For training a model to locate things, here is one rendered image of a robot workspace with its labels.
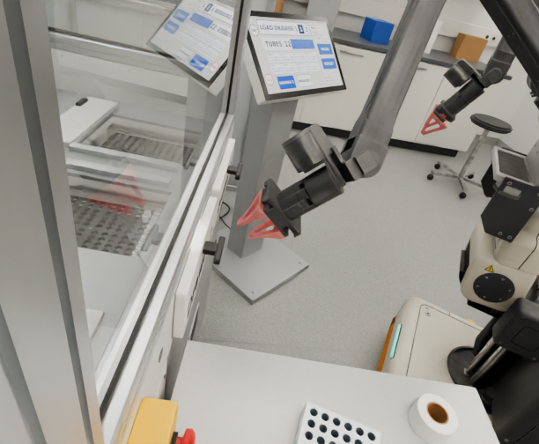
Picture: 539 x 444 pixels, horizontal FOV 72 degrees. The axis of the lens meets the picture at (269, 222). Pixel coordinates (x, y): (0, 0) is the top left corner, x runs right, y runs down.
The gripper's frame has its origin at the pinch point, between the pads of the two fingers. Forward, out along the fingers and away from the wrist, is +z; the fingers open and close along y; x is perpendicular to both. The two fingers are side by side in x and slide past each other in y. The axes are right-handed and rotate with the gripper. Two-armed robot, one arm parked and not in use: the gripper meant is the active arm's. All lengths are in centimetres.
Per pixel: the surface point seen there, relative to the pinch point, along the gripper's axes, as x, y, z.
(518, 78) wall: -397, -216, -169
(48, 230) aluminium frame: 44, 28, -17
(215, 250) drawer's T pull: 4.7, 1.6, 5.4
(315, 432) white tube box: 29.0, -21.3, -1.0
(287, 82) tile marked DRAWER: -84, 0, -7
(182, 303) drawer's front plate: 18.2, 3.7, 7.0
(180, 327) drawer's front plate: 18.3, -0.3, 11.2
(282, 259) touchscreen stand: -97, -80, 52
